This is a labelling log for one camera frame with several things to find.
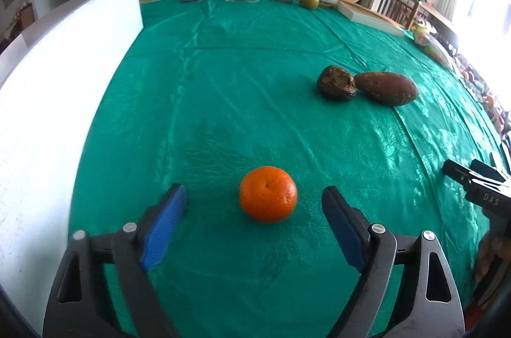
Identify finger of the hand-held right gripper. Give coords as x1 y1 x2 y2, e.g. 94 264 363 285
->
442 159 474 188
470 159 507 179

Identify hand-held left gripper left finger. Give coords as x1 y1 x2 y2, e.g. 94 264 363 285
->
43 183 188 338

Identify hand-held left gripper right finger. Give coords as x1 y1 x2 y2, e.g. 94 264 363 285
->
321 185 467 338

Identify orange tangerine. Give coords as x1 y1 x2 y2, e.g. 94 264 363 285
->
240 166 298 225

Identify person's right hand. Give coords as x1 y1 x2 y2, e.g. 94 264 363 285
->
474 233 499 283

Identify medium brown sweet potato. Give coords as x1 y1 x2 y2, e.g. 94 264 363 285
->
354 71 419 107

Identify colourful snack packets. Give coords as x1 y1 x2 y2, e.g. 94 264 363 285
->
413 25 456 67

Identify small dark sweet potato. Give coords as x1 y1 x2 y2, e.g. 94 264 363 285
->
317 65 357 101

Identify green tablecloth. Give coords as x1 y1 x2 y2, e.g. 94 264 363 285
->
69 0 506 338

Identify white board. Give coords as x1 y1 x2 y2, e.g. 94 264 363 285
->
0 0 144 327

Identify white flat box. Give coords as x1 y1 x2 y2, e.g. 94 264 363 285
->
337 0 406 39

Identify dark wooden chair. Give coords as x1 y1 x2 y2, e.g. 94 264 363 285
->
369 0 422 29

